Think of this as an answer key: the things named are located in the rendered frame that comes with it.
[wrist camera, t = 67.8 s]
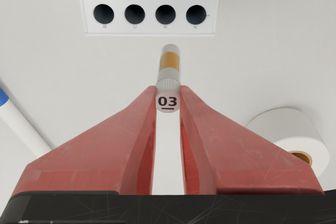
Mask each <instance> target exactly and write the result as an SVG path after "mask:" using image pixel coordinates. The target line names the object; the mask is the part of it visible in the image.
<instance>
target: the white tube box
mask: <svg viewBox="0 0 336 224"><path fill-rule="evenodd" d="M219 2H220V0H79V3H80V9H81V16H82V23H83V29H84V32H85V33H84V35H85V36H98V37H215V35H216V34H215V32H216V27H217V19H218V11H219Z"/></svg>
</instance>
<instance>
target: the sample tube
mask: <svg viewBox="0 0 336 224"><path fill-rule="evenodd" d="M181 85H182V84H181V53H180V49H179V48H178V46H176V45H175V44H167V45H165V46H164V47H163V48H162V50H161V54H160V60H159V65H158V73H157V82H156V84H155V86H156V94H155V99H156V109H157V110H159V111H160V112H162V113H165V114H166V113H167V114H170V113H174V112H176V111H177V110H179V109H180V101H181V94H180V86H181Z"/></svg>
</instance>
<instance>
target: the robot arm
mask: <svg viewBox="0 0 336 224"><path fill-rule="evenodd" d="M156 129H157V108H156V86H155V85H150V86H148V87H147V88H146V89H145V90H144V91H143V92H142V93H141V94H140V95H139V96H138V97H137V98H136V99H134V100H133V101H132V102H131V103H130V104H129V105H128V106H127V107H126V108H124V109H122V110H121V111H119V112H117V113H115V114H114V115H112V116H110V117H109V118H107V119H105V120H103V121H102V122H100V123H98V124H96V125H95V126H93V127H91V128H89V129H88V130H86V131H84V132H82V133H81V134H79V135H77V136H75V137H74V138H72V139H70V140H69V141H67V142H65V143H63V144H62V145H60V146H58V147H56V148H55V149H53V150H51V151H49V152H48V153H46V154H44V155H42V156H41V157H39V158H37V159H35V160H34V161H32V162H30V163H29V164H27V165H26V167H25V169H24V170H23V172H22V174H21V176H20V178H19V180H18V182H17V184H16V186H15V188H14V190H13V192H12V194H11V196H10V198H9V200H8V202H7V205H6V206H5V208H4V210H3V212H2V214H1V216H0V224H336V194H325V193H324V191H323V189H322V187H321V185H320V183H319V181H318V179H317V177H316V175H315V173H314V171H313V169H312V167H311V166H310V165H309V164H308V163H307V162H305V161H303V160H302V159H300V158H298V157H296V156H295V155H293V154H291V153H289V152H288V151H286V150H284V149H282V148H281V147H279V146H277V145H275V144H274V143H272V142H270V141H268V140H267V139H265V138H263V137H261V136H260V135H258V134H256V133H254V132H253V131H251V130H249V129H247V128H246V127H244V126H242V125H240V124H239V123H237V122H235V121H233V120H232V119H230V118H228V117H226V116H225V115H223V114H221V113H219V112H218V111H216V110H214V109H213V108H211V107H210V106H208V105H207V104H206V103H205V102H204V101H203V100H202V99H201V98H200V97H199V96H198V95H197V94H196V93H195V92H193V91H192V90H191V89H190V88H189V87H188V86H187V85H181V86H180V109H179V130H180V155H181V167H182V179H183V191H184V194H174V195H152V191H153V179H154V167H155V154H156Z"/></svg>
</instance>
